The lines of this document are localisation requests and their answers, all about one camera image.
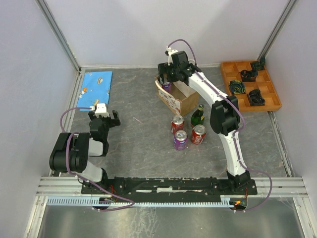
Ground purple soda can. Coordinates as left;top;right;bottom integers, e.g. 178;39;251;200
161;83;172;93
174;130;188;151

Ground red cola can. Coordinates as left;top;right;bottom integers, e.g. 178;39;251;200
171;115;184;134
191;124;206;145

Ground green glass bottle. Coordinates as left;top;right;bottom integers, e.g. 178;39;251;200
191;104;205;127

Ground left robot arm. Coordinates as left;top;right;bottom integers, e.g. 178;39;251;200
49;110;121;193

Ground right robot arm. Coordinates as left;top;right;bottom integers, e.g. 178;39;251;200
158;47;251;194

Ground blue patterned cloth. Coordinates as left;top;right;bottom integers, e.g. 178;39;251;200
77;71;112;112

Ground rolled green blue sock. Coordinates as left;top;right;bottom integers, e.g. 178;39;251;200
229;80;246;95

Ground rolled dark sock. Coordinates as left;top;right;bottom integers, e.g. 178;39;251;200
240;69;258;82

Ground orange divided tray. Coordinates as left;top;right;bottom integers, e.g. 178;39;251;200
220;60;282;112

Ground rolled sock in corner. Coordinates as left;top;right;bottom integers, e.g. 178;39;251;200
250;56;266;71

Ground rolled black sock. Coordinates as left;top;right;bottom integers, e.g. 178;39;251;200
247;89;265;106

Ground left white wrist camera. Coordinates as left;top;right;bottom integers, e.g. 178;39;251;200
90;103;110;118

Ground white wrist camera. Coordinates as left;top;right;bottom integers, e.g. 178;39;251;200
164;47;178;65
90;103;110;118

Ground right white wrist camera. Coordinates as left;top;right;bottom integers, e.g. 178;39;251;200
164;47;178;65

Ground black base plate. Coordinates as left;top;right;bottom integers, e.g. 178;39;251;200
81;176;258;202

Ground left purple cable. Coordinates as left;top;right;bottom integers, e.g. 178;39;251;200
60;106;135;212

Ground purple cable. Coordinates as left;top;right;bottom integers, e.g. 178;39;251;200
166;39;273;213
60;106;135;212

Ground blue slotted cable duct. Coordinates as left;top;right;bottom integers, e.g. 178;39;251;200
47;196;234;208

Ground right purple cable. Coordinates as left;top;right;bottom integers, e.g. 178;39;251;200
166;39;273;213

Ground aluminium frame rail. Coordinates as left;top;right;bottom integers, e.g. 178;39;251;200
36;177;308;198

